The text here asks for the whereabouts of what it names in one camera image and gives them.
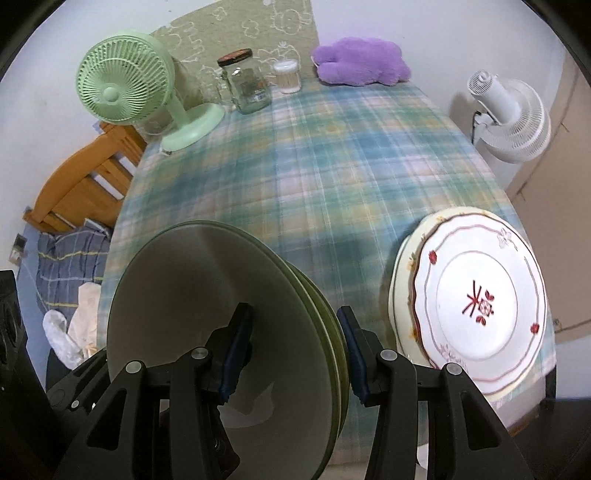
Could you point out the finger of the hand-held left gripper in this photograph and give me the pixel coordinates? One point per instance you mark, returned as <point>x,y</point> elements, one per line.
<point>78,383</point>

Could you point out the wooden chair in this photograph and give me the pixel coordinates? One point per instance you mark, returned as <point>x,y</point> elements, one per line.
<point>78,184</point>

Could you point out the pale crumpled cloth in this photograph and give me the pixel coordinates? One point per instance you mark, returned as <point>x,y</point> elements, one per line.
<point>87,309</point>

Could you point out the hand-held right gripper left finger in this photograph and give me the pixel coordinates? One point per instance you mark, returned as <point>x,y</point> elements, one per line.
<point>235,360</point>

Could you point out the white red patterned plate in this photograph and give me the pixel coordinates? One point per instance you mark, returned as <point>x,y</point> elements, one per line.
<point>480,295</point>

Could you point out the wall socket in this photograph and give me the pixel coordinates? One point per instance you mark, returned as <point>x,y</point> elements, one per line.
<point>19,247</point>

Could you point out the green printed wall sheet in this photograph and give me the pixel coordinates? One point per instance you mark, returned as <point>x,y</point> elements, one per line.
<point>207,27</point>

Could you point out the green desk fan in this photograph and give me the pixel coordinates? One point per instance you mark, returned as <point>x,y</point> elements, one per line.
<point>120,78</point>

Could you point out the white standing fan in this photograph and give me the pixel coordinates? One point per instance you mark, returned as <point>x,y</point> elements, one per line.
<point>521,124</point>

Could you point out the white plastic bag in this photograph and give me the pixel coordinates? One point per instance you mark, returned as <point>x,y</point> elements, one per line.
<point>60,337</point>

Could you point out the purple plush cushion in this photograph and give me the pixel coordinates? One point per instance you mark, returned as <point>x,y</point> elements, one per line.
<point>360,62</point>

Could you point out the plaid tablecloth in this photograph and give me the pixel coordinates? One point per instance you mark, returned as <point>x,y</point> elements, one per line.
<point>323,184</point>

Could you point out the beige door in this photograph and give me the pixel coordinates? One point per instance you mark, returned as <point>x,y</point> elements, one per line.
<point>568,207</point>

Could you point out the glass jar with brown lid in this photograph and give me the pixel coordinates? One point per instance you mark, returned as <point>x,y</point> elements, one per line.
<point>247,85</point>

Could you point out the blue striped cloth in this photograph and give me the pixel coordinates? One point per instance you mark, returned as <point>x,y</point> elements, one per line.
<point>64,263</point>

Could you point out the floral ceramic bowl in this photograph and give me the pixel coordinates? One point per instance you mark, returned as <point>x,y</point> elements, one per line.
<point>318,307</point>
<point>207,286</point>
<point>333,323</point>

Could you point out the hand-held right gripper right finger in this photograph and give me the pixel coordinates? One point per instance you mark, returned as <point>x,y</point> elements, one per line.
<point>353,360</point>

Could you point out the large round yellow flower plate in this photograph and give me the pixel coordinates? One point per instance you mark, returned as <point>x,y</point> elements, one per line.
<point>396,295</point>

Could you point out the clear round container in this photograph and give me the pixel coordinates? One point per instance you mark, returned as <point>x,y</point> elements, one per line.
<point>154,122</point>

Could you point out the clear cotton swab container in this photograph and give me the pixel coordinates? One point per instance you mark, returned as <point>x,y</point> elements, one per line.
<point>287,76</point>

